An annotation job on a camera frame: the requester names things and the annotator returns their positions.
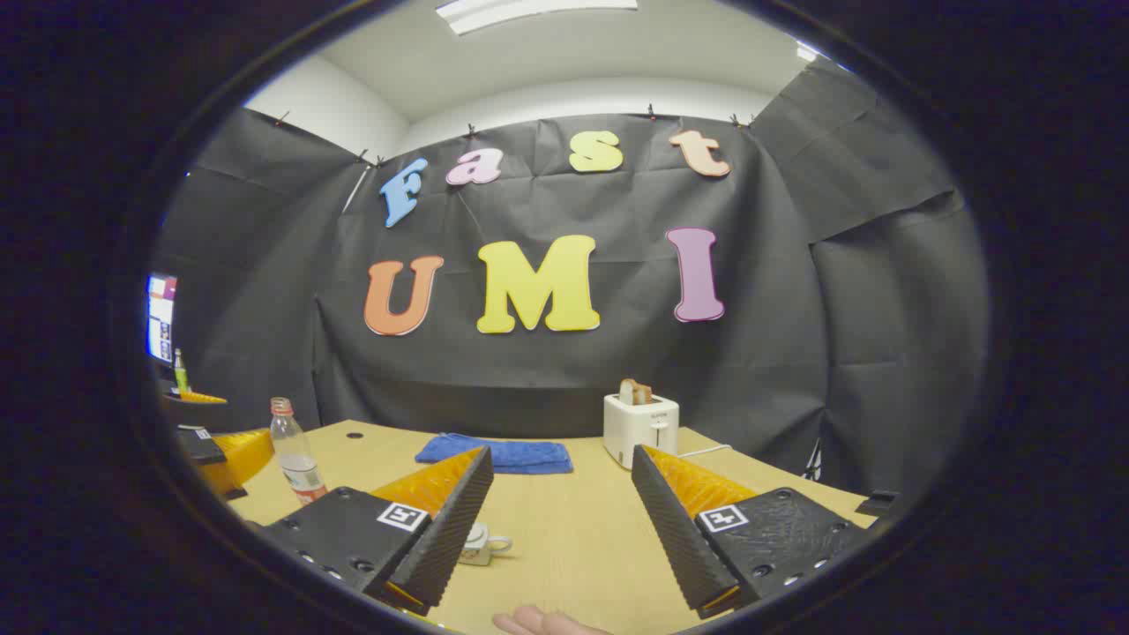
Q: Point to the brown toast slice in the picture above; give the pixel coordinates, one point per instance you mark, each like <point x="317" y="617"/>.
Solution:
<point x="644" y="394"/>

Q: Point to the blue folded towel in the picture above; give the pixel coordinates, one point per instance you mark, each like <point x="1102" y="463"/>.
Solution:
<point x="520" y="454"/>

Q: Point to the computer monitor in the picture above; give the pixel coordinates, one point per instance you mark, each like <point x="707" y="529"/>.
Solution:
<point x="161" y="317"/>

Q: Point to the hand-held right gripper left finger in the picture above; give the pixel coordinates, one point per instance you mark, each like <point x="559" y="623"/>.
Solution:
<point x="450" y="538"/>

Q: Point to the green drink bottle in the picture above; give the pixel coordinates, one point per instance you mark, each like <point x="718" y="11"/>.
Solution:
<point x="181" y="375"/>

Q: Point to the clear plastic water bottle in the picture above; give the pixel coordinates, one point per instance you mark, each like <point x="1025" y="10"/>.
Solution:
<point x="295" y="459"/>

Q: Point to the white toaster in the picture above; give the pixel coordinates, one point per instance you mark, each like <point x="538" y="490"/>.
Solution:
<point x="639" y="428"/>

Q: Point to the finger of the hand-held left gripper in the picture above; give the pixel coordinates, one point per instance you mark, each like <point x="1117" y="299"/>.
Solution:
<point x="198" y="399"/>
<point x="242" y="454"/>

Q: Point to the ceiling light panel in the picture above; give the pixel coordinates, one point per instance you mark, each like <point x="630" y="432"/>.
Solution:
<point x="529" y="13"/>
<point x="807" y="53"/>

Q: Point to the white teacup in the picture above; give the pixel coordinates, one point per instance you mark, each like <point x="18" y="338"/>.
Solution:
<point x="481" y="553"/>

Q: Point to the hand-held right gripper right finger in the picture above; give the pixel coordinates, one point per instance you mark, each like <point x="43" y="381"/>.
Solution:
<point x="670" y="538"/>

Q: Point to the black backdrop cloth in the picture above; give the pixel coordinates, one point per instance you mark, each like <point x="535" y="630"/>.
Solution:
<point x="617" y="370"/>

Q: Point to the pale toast slice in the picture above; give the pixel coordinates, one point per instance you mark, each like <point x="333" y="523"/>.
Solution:
<point x="627" y="392"/>

